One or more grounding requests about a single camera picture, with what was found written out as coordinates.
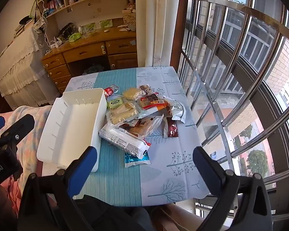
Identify pastel patterned blanket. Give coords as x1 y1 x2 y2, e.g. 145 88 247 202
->
0 105 53 222

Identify person's dark trousers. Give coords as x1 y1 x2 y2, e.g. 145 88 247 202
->
72 194 155 231

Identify wooden desk with drawers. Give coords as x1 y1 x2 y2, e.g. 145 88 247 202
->
41 26 138 94

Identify orange snack packet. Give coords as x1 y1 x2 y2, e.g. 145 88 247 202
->
156 101 174 116

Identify white power strip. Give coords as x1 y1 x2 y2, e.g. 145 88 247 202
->
46 41 63 53

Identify doll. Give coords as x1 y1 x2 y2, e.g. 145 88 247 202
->
122 0 136 13

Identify clear packet brown pastry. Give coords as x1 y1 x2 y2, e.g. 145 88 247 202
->
116 115 164 140

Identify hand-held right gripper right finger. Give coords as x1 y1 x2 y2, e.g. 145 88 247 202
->
193 146 272 231

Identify dark bag under desk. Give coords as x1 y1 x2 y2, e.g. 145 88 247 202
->
83 64 105 75

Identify round patterned cushion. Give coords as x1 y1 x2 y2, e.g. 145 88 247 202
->
122 13 137 32

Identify cream cake clear packet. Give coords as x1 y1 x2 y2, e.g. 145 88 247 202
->
107 101 141 126

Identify white lace bed cover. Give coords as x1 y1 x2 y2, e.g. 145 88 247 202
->
0 25 60 109

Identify green cake packet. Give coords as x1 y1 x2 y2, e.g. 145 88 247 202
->
107 95 125 110

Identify steel window grille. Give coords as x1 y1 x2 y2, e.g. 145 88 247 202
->
178 0 289 212

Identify wooden bookshelf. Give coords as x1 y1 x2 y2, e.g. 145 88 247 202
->
35 0 138 33

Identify brown nut snack clear wrapper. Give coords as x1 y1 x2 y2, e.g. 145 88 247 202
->
139 84 155 95

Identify floral hanging pouch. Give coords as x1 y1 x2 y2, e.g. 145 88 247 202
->
34 17 49 30

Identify blue foil packet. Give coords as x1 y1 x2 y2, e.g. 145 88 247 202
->
124 150 151 168

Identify oblong puffed rice cake packet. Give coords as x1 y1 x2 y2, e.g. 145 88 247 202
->
122 87 145 101

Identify large white bread packet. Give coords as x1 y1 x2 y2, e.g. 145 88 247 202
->
99 123 152 159

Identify white plastic bin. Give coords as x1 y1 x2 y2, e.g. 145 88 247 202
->
37 88 108 173

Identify white curtain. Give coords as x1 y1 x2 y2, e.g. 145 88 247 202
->
135 0 182 68

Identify row of red books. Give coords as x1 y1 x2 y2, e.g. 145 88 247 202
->
46 0 65 10

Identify red-edged dark bar packet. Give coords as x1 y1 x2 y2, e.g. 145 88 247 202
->
137 93 165 110

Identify dark red sachet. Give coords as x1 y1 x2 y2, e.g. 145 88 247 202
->
163 118 179 138

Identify white foil snack packet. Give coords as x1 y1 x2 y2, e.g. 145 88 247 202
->
164 96 186 124

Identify red round candy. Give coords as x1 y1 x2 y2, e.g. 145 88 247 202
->
103 87 119 98

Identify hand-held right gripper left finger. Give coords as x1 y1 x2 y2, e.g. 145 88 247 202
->
17 146 104 231

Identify teal tree print tablecloth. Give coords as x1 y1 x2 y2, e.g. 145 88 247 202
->
42 66 210 207

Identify window frame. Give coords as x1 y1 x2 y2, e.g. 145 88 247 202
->
170 0 289 222

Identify black patterned bag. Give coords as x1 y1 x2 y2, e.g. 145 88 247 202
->
56 23 77 41

